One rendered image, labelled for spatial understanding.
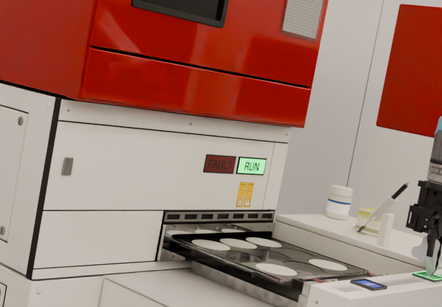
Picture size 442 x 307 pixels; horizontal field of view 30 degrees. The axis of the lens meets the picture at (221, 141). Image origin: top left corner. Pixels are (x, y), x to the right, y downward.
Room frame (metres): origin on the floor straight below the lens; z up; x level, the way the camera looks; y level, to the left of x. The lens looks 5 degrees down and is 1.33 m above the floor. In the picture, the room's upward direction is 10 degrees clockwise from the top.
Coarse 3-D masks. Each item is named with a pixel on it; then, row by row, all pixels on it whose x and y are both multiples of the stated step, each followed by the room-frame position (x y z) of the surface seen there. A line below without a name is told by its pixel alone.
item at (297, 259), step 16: (192, 240) 2.09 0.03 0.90; (208, 240) 2.13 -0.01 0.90; (272, 240) 2.29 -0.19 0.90; (224, 256) 1.97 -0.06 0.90; (240, 256) 2.00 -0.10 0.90; (256, 256) 2.04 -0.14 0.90; (272, 256) 2.07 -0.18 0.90; (288, 256) 2.10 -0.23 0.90; (304, 256) 2.15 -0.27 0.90; (320, 256) 2.18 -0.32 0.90; (304, 272) 1.95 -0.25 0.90; (320, 272) 1.99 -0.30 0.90; (336, 272) 2.02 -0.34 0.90
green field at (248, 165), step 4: (240, 160) 2.20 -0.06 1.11; (244, 160) 2.22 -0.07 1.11; (248, 160) 2.23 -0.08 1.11; (252, 160) 2.24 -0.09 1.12; (256, 160) 2.25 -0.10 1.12; (260, 160) 2.27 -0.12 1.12; (264, 160) 2.28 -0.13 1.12; (240, 164) 2.21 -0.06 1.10; (244, 164) 2.22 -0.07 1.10; (248, 164) 2.23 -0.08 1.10; (252, 164) 2.24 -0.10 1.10; (256, 164) 2.26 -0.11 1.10; (260, 164) 2.27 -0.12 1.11; (264, 164) 2.28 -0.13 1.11; (240, 168) 2.21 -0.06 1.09; (244, 168) 2.22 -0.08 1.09; (248, 168) 2.23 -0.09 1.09; (252, 168) 2.25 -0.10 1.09; (256, 168) 2.26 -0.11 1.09; (260, 168) 2.27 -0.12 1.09; (240, 172) 2.21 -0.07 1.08; (244, 172) 2.22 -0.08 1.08; (248, 172) 2.24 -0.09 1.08; (252, 172) 2.25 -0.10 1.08; (256, 172) 2.26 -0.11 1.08; (260, 172) 2.28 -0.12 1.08
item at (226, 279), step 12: (192, 264) 2.08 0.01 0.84; (204, 264) 2.06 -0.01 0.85; (204, 276) 2.05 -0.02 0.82; (216, 276) 2.02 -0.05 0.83; (228, 276) 2.00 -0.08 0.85; (240, 288) 1.97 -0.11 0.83; (252, 288) 1.95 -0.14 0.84; (264, 288) 1.93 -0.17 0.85; (264, 300) 1.92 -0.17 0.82; (276, 300) 1.90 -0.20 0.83; (288, 300) 1.87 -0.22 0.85
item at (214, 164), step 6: (210, 156) 2.11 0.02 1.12; (216, 156) 2.13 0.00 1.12; (210, 162) 2.12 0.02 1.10; (216, 162) 2.14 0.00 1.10; (222, 162) 2.15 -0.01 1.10; (228, 162) 2.17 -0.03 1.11; (234, 162) 2.19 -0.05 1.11; (210, 168) 2.12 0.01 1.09; (216, 168) 2.14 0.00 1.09; (222, 168) 2.16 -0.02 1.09; (228, 168) 2.17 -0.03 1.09
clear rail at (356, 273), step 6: (366, 270) 2.10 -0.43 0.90; (306, 276) 1.90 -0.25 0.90; (312, 276) 1.92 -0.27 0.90; (318, 276) 1.93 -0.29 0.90; (324, 276) 1.95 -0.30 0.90; (330, 276) 1.97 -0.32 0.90; (336, 276) 1.99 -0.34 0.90; (342, 276) 2.01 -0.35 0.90; (348, 276) 2.03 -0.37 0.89; (354, 276) 2.05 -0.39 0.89; (282, 282) 1.83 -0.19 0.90; (288, 282) 1.84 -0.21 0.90
